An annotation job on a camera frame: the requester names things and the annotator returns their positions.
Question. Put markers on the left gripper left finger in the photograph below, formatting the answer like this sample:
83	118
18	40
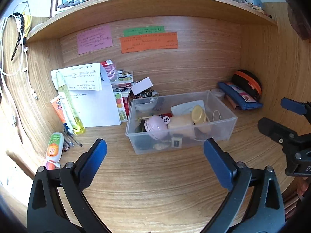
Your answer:
46	212

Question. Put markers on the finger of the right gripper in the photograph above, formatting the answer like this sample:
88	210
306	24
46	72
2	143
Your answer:
293	106
279	133

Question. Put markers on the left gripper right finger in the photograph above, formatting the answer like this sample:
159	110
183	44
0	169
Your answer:
265	211

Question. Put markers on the cream wrapper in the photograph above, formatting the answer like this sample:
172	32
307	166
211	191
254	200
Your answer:
161	146

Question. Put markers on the yellow lotion bottle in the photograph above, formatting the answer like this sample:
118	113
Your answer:
200	119

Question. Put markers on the blue pencil pouch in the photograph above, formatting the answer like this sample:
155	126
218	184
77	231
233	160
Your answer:
239	96

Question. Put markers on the black orange round case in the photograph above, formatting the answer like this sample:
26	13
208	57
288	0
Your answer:
248	82

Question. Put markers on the black pen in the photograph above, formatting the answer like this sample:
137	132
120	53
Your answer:
72	136

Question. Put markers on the yellow liquid spray bottle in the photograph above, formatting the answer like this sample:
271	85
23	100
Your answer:
66	101

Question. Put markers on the white paper stand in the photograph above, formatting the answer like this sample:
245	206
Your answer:
91	93

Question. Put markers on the clear plastic storage bin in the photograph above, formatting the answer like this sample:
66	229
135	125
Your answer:
221	119

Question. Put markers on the pink round brush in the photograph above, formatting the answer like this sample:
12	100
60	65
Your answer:
156	127

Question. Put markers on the clear glass bowl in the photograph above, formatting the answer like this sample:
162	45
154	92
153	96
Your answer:
145	104

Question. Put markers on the stack of booklets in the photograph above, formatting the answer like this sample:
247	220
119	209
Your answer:
121	81

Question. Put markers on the white small cardboard box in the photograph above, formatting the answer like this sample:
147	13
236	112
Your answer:
141	86

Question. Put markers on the pink sticky note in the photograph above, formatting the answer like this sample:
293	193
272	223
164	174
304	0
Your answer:
94	39

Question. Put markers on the orange paper note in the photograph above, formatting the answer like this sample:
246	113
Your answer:
156	41

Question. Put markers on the green paper note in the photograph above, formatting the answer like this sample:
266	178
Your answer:
143	30

